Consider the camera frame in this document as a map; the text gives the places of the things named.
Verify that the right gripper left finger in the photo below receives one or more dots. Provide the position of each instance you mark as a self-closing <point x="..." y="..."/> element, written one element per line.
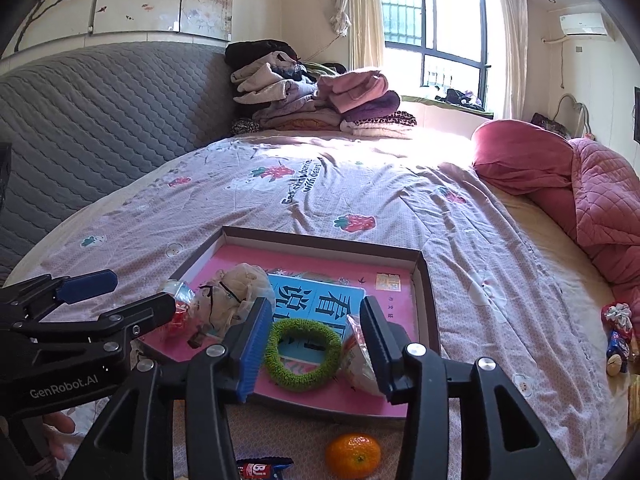
<point x="132" y="437"/>

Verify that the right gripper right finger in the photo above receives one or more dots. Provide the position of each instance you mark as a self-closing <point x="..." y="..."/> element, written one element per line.
<point x="501" y="436"/>

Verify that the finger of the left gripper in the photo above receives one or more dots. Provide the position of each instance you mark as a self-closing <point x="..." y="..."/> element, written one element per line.
<point x="31" y="337"/>
<point x="85" y="287"/>

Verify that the blue Oreo cookie packet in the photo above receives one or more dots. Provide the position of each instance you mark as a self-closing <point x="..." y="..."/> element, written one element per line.
<point x="263" y="468"/>

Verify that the orange tangerine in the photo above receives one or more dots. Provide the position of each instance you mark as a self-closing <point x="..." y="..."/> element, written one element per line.
<point x="353" y="456"/>

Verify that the person's left hand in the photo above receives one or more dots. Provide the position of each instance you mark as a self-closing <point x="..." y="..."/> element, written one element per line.
<point x="47" y="432"/>

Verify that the pink strawberry print bedsheet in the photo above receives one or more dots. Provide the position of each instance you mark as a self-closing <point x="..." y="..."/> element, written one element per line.
<point x="507" y="281"/>

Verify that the red toy egg packet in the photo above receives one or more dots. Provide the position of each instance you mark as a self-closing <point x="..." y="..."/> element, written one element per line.
<point x="185" y="301"/>

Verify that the blue white toy egg packet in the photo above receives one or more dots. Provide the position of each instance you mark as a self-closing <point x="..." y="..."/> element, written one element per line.
<point x="356" y="364"/>

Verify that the small colourful doll toy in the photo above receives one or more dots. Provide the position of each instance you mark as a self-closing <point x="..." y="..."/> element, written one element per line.
<point x="622" y="350"/>

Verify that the grey quilted headboard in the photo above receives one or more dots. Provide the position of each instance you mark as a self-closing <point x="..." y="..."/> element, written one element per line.
<point x="84" y="123"/>

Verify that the pink blue children's book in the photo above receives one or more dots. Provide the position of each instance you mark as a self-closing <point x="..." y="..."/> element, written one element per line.
<point x="325" y="287"/>

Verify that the pink quilted blanket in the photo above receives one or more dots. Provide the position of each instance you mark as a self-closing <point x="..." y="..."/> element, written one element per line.
<point x="599" y="210"/>

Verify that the pink pillow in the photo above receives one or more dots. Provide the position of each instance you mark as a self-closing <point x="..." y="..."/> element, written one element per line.
<point x="520" y="158"/>

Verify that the painted cabinet above headboard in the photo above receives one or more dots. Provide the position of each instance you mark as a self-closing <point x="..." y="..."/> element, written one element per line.
<point x="57" y="19"/>

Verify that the pile of folded clothes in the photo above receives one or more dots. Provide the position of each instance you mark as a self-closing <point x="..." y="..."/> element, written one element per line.
<point x="273" y="89"/>

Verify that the white heart shaped chair back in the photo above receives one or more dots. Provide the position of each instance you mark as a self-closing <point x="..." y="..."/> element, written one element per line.
<point x="573" y="116"/>

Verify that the items on window sill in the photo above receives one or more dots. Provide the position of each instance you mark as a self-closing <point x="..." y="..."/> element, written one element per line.
<point x="440" y="88"/>

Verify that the black framed window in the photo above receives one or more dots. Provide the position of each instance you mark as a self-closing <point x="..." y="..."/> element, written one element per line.
<point x="442" y="36"/>

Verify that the cream right curtain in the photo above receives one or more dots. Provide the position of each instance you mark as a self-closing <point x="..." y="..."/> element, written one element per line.
<point x="515" y="30"/>

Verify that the cream curtain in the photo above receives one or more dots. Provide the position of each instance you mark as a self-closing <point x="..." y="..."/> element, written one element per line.
<point x="362" y="21"/>
<point x="515" y="30"/>

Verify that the cream left curtain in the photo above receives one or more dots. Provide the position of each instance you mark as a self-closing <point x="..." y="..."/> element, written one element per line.
<point x="362" y="21"/>

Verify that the beige drawstring cloth pouch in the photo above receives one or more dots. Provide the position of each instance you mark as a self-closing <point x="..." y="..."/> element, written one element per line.
<point x="225" y="299"/>

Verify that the black wall television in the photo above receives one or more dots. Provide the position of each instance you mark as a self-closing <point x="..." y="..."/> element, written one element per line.
<point x="636" y="114"/>

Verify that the white wall air conditioner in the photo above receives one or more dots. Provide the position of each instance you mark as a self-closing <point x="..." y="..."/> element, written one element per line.
<point x="583" y="24"/>

